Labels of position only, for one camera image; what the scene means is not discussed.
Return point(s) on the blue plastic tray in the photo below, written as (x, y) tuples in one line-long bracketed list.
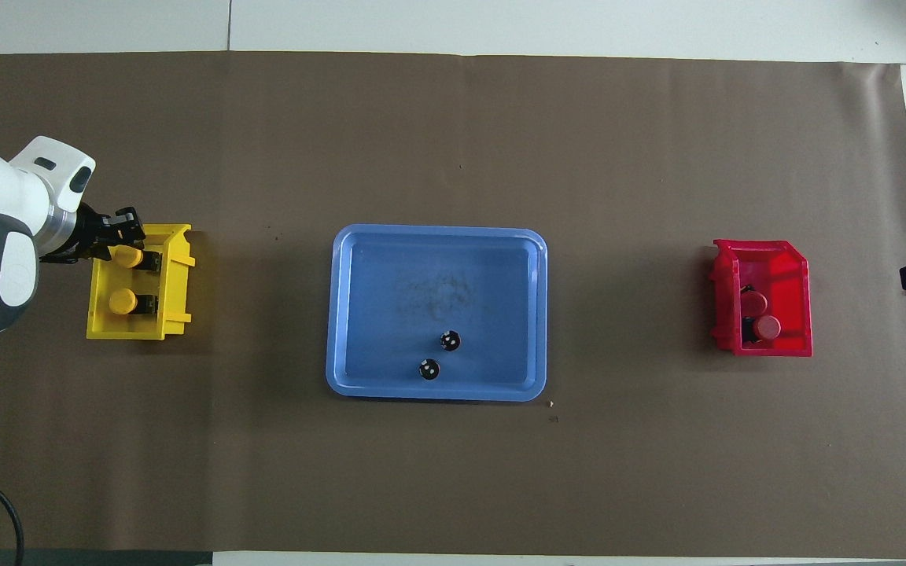
[(390, 314)]

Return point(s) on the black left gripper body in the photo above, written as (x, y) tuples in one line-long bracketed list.
[(87, 236)]

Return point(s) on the red push button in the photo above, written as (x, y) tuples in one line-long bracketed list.
[(767, 327), (755, 302)]

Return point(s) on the red plastic bin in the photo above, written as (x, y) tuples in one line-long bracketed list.
[(787, 291)]

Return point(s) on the brown paper mat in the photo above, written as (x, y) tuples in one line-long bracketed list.
[(453, 472)]

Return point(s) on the black cylindrical capacitor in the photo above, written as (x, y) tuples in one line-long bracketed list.
[(429, 369), (450, 340)]

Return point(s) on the yellow plastic bin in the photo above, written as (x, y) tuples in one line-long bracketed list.
[(174, 283)]

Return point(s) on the yellow push button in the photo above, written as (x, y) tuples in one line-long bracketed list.
[(129, 257), (123, 302)]

